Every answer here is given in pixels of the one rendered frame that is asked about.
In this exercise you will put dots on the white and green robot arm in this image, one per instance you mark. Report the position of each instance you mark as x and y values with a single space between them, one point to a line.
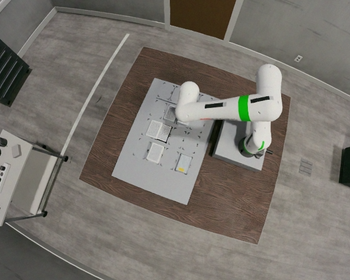
260 108

